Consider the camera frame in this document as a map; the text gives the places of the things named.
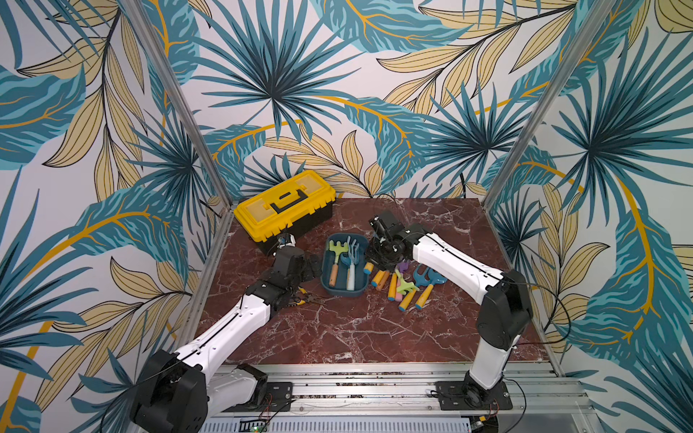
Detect teal fork white handle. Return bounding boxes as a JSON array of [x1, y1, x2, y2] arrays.
[[346, 237, 358, 292]]

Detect green rake wooden handle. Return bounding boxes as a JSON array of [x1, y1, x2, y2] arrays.
[[328, 240, 348, 287]]

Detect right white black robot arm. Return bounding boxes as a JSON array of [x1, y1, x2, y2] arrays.
[[366, 211, 533, 393]]

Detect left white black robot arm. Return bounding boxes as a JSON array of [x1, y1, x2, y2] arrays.
[[129, 245, 322, 432]]

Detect teal plastic storage box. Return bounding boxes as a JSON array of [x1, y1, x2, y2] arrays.
[[321, 233, 369, 298]]

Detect yellow black toolbox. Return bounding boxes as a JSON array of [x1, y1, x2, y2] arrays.
[[234, 170, 337, 255]]

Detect purple rake pink handle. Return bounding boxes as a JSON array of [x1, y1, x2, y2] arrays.
[[395, 261, 410, 301]]

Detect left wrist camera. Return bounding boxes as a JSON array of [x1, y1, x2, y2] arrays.
[[276, 232, 296, 250]]

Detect yellow handled pliers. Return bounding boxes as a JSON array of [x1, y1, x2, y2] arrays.
[[289, 287, 324, 307]]

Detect teal fork yellow handle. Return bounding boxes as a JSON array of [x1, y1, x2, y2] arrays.
[[416, 268, 448, 310]]

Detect green rake yellow handle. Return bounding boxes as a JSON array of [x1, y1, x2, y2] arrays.
[[399, 281, 419, 311]]

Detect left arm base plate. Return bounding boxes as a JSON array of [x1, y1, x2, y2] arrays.
[[222, 382, 293, 413]]

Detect aluminium rail frame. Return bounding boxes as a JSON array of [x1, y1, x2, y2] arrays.
[[199, 362, 602, 432]]

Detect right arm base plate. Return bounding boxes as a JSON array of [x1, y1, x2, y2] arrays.
[[431, 381, 514, 412]]

